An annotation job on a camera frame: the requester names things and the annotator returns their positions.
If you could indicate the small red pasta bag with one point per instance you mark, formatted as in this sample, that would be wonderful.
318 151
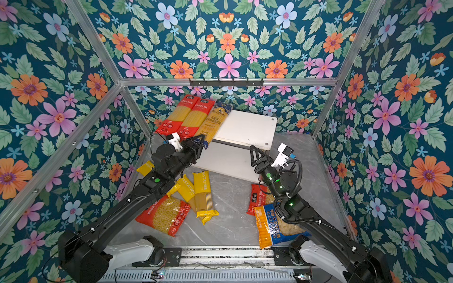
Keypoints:
260 195

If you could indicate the yellow Pastatime spaghetti bag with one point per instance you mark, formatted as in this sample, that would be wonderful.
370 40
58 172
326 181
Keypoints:
203 197

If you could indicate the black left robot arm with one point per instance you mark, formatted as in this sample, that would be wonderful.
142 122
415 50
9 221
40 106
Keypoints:
82 253

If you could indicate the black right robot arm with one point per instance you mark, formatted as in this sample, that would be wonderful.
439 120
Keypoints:
325 246

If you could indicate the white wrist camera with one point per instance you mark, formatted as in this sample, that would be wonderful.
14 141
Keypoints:
284 154
174 140

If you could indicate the amber blue spaghetti bag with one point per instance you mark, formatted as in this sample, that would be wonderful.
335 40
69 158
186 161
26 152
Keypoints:
214 121

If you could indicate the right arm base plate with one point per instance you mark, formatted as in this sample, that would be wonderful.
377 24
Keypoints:
282 257

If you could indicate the white two-tier shelf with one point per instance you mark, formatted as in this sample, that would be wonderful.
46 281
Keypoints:
229 151

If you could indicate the red macaroni bag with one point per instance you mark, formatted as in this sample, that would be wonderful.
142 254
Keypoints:
167 215

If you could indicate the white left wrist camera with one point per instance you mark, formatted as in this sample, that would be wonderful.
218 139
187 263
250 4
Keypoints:
174 140

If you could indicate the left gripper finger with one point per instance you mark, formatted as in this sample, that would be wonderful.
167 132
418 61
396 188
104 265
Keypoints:
197 139
202 146

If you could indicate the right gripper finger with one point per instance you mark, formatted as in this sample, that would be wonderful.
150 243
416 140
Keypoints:
263 157
253 155

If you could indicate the red spaghetti bag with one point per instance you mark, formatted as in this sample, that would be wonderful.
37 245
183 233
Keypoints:
176 118
195 118

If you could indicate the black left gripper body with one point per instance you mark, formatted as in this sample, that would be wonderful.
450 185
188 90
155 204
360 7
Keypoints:
187 153

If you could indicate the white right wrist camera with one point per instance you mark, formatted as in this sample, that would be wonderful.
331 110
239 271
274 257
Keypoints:
284 154

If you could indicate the black hook rail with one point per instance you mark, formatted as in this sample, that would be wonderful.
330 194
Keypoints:
226 82

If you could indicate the aluminium front rail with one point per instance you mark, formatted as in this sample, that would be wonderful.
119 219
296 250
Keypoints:
127 254

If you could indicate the blue orange pasta bag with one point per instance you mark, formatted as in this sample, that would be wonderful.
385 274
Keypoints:
272 230

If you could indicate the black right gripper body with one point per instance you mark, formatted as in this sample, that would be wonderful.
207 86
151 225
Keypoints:
268 173

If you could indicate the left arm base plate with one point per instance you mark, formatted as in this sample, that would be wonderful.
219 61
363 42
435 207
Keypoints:
164 257

